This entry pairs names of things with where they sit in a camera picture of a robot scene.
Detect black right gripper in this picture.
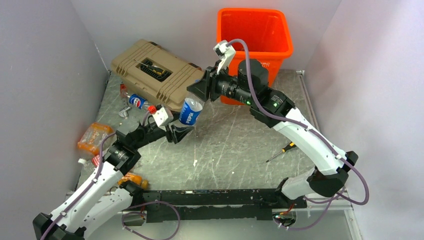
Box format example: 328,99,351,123
188,60,255,106

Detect pepsi bottle large blue label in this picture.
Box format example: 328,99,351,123
174,92,205,128

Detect large orange bottle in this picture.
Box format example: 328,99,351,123
77,122,114,160

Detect red label clear bottle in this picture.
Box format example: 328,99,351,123
77,154,100,167

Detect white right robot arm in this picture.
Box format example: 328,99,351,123
187,59,358,208

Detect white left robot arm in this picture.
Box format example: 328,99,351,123
32,122,194,240

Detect orange plastic bin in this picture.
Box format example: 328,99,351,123
216,8,294,86

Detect screwdriver in toolbox lid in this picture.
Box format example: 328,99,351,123
139,59,172,82

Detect tan plastic toolbox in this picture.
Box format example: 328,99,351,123
110,39,204,112

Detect yellow black screwdriver on table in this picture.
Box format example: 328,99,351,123
265,142,296,163

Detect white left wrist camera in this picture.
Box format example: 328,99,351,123
147,104,174,130

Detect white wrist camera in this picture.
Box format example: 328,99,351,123
213,40,236,75
147,104,174,130

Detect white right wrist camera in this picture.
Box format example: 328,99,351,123
213,40,236,75

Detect red handled pliers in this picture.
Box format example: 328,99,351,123
120,83,127,93

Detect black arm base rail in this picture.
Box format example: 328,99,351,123
127,188,307,223

